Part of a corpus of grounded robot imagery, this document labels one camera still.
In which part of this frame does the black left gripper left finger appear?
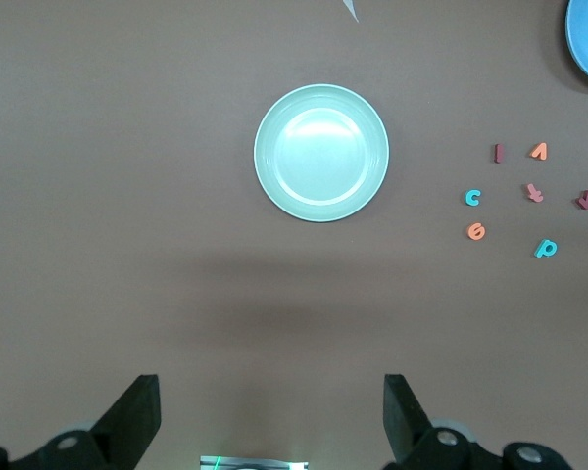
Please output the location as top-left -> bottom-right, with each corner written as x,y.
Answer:
0,374 -> 162,470

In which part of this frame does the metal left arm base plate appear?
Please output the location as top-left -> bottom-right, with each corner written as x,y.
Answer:
199,454 -> 309,470

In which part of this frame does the green plate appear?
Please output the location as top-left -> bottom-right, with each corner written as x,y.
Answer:
253,83 -> 391,223

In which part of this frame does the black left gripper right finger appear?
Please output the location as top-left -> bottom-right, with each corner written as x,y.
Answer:
383,374 -> 580,470

